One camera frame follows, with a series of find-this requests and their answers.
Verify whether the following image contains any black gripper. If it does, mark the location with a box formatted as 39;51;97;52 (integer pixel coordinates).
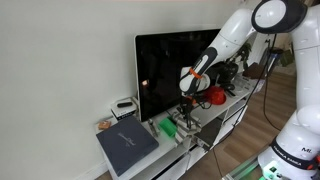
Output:
180;96;196;115

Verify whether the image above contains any grey striped towel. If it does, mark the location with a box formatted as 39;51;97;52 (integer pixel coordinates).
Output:
172;112;202;145

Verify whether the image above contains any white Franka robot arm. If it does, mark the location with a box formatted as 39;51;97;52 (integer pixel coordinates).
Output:
179;0;320;180

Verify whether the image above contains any green plastic box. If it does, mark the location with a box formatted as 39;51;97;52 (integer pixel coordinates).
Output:
158;118;177;137

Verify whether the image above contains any red bowl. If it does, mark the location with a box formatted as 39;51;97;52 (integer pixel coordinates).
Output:
204;86;226;105

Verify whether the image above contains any white TV stand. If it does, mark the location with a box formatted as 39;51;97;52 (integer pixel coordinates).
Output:
102;75;257;180

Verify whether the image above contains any small grey metal bottle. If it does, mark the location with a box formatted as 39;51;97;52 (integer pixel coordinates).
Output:
148;119;159;137

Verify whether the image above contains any green potted plant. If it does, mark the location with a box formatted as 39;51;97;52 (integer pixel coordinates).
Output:
217;42;251;89

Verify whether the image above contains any black flat-screen television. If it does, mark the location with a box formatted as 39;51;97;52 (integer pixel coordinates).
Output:
135;29;219;121

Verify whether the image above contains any black remote control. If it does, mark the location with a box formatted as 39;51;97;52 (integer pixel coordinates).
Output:
117;102;133;108

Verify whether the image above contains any white set-top box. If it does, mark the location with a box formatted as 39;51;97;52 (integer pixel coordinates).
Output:
111;98;137;120

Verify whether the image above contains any dark blue flat box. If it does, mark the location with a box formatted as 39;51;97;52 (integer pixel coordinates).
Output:
96;116;159;176

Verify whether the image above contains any brown box on stand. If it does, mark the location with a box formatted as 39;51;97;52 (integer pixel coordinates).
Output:
243;63;265;79

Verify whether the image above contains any small brown wooden block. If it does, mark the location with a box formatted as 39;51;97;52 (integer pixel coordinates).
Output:
98;121;111;130

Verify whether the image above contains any dark bin in background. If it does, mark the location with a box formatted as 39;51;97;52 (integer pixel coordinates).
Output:
267;47;284;72

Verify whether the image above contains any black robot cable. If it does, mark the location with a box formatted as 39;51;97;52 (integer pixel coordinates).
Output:
213;33;284;179

